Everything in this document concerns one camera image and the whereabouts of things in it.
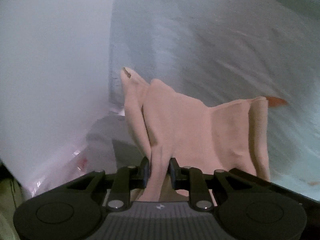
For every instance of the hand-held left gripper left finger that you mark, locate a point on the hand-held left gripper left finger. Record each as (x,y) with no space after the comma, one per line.
(145,173)

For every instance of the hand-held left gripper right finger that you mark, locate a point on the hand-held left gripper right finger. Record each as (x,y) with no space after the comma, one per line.
(173,174)

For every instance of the beige garment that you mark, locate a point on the beige garment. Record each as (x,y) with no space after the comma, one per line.
(187,125)

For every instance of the clear plastic sheet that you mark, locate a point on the clear plastic sheet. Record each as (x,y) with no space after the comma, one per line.
(70,165)

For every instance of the light blue carrot print curtain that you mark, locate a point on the light blue carrot print curtain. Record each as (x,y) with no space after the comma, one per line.
(212,42)

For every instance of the green curtain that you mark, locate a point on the green curtain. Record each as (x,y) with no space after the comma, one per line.
(8,205)

